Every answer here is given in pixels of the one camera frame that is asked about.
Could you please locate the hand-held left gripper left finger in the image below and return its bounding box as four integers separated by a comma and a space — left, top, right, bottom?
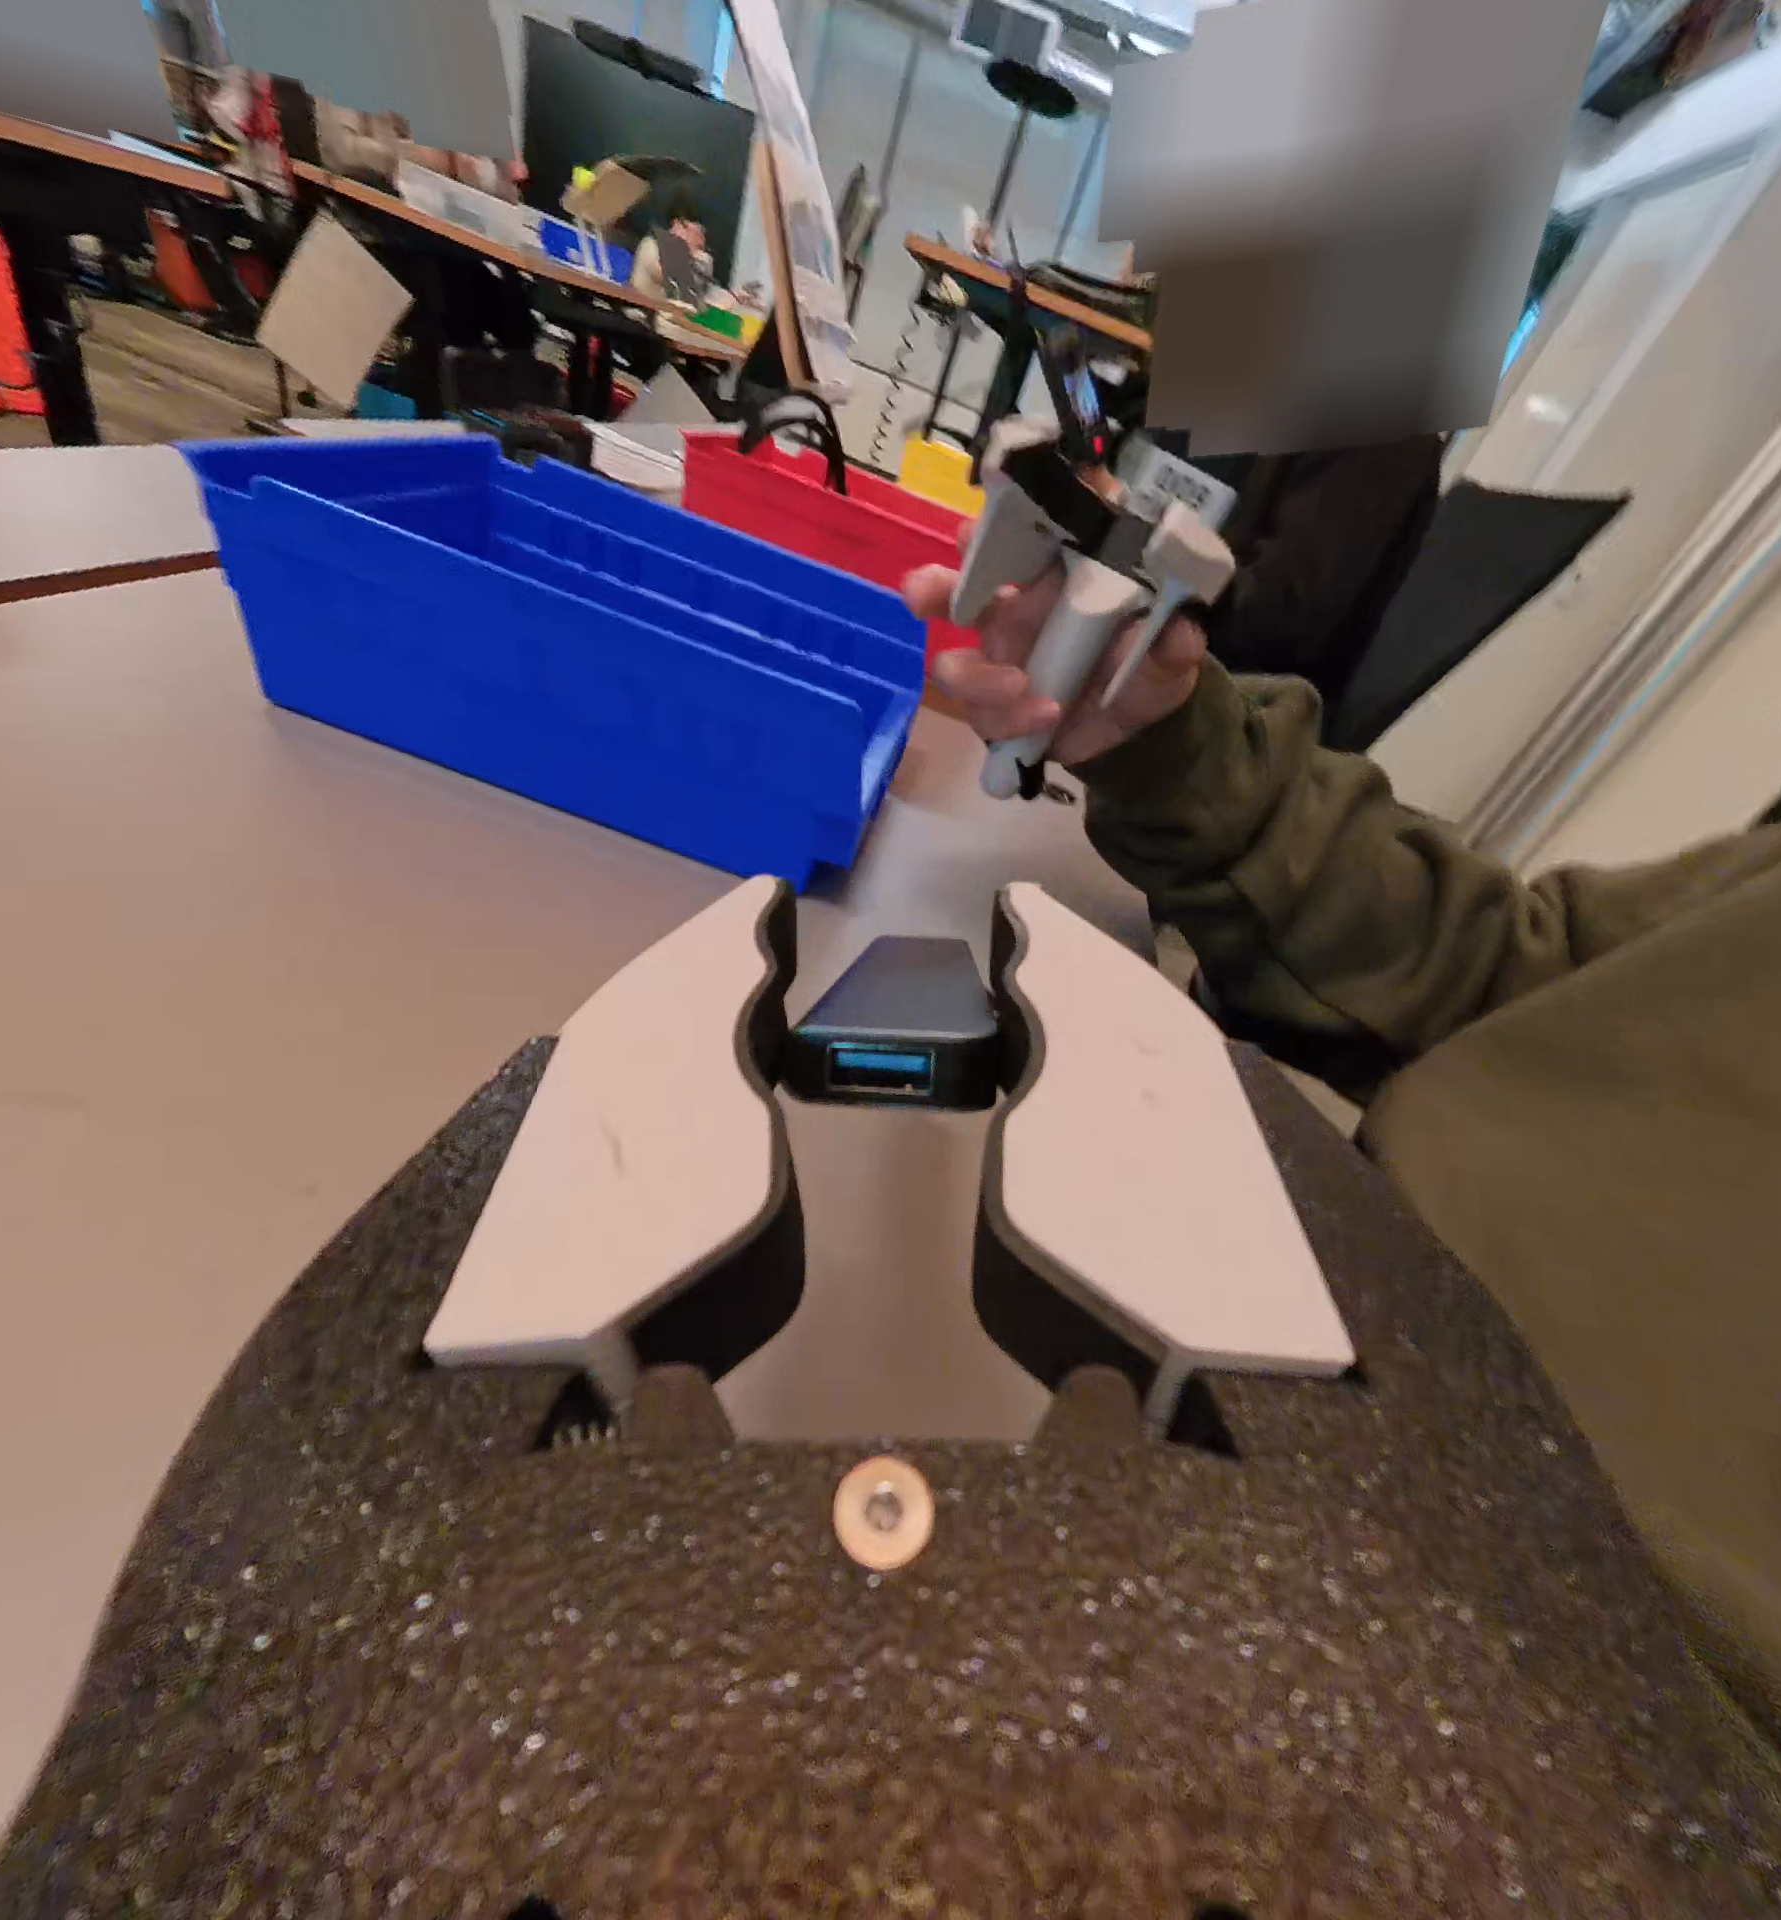
422, 874, 808, 1410

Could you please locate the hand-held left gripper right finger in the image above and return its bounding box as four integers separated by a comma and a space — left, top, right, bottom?
973, 882, 1360, 1434

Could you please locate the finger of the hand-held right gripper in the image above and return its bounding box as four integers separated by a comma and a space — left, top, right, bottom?
949, 425, 1061, 630
1100, 503, 1239, 710

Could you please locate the dark grey USB hub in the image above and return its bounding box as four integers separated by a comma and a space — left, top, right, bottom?
785, 936, 1003, 1112

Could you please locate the person's right forearm olive sleeve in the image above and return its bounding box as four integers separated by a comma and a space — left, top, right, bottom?
1070, 662, 1781, 1112

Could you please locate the person's right hand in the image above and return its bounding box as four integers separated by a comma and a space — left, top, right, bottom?
903, 563, 1210, 770

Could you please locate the yellow plastic bin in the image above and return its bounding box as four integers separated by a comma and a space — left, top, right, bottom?
897, 433, 990, 520

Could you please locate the red plastic bin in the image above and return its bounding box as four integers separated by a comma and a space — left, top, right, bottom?
680, 428, 982, 663

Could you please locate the wooden side table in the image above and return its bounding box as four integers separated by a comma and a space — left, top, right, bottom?
905, 232, 1153, 437

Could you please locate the black fabric sheet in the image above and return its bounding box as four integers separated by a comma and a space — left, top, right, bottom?
1326, 481, 1633, 754

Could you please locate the leaning white poster board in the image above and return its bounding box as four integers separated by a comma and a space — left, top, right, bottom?
724, 0, 860, 392

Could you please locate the blue plastic bin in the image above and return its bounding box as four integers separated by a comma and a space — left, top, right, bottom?
176, 436, 930, 894

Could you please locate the small blue storage bin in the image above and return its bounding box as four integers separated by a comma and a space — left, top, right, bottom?
538, 213, 637, 288

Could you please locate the person's olive clothed torso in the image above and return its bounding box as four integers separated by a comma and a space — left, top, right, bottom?
1354, 816, 1781, 1802

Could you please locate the black monitor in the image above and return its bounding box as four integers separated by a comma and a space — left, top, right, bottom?
519, 15, 760, 288

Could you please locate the long wooden workbench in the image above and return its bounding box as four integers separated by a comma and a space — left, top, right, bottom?
0, 96, 749, 361

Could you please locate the grey cardboard panel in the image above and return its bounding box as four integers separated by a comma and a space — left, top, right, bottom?
256, 210, 415, 414

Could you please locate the black loop handle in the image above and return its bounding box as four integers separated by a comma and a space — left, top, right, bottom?
741, 394, 849, 495

